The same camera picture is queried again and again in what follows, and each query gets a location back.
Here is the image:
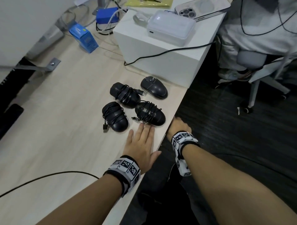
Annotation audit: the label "person's right hand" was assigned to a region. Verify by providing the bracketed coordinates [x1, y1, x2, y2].
[168, 117, 192, 139]

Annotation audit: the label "black mouse without wrapped cable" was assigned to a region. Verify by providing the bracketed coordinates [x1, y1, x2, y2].
[140, 76, 168, 100]

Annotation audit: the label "blue cardboard box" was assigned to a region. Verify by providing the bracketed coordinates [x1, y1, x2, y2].
[69, 22, 99, 54]

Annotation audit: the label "right marker-printed wristband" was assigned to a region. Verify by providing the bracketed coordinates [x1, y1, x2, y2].
[171, 131, 200, 177]

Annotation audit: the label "yellow-green packet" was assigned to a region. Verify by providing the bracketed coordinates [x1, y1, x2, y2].
[124, 0, 174, 9]

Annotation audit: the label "person's right forearm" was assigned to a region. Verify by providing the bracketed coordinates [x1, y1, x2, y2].
[181, 144, 297, 225]

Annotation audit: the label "blue power adapter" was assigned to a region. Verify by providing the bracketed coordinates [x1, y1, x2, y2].
[96, 7, 120, 24]

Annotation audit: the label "white smartphone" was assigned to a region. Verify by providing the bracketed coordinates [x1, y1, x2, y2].
[174, 0, 232, 22]

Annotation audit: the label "person's left hand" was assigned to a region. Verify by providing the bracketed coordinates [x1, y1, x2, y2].
[123, 123, 162, 174]

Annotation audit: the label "marker-printed wristband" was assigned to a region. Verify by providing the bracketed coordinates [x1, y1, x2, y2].
[171, 131, 200, 177]
[103, 155, 141, 198]

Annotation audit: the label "clear plastic cup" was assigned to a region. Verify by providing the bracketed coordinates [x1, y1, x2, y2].
[54, 10, 77, 31]

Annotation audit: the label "left marker-printed wristband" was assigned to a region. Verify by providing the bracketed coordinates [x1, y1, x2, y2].
[103, 155, 141, 198]

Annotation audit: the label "black mouse with wrapped cable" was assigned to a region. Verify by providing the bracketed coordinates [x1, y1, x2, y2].
[102, 101, 129, 133]
[131, 100, 166, 127]
[110, 82, 147, 109]

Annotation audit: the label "white cable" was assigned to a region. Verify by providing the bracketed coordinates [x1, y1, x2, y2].
[102, 6, 129, 31]

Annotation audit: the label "grey metal bracket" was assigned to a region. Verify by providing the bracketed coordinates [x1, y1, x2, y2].
[0, 58, 61, 74]

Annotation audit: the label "thin black cable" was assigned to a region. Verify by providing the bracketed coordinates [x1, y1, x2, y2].
[123, 42, 214, 66]

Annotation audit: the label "white strap loop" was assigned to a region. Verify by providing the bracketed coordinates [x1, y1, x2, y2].
[133, 11, 149, 26]

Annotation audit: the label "person's left forearm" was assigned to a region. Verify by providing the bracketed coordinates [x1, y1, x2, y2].
[36, 173, 124, 225]

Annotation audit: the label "white box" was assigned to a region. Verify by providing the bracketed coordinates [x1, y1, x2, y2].
[112, 6, 227, 89]

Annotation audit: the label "person's black trousers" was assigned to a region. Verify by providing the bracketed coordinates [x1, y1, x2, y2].
[136, 160, 194, 225]

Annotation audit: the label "white power bank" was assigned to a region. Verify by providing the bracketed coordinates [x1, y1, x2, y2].
[146, 9, 196, 47]

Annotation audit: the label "grey office chair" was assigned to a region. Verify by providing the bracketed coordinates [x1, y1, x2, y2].
[236, 50, 297, 114]

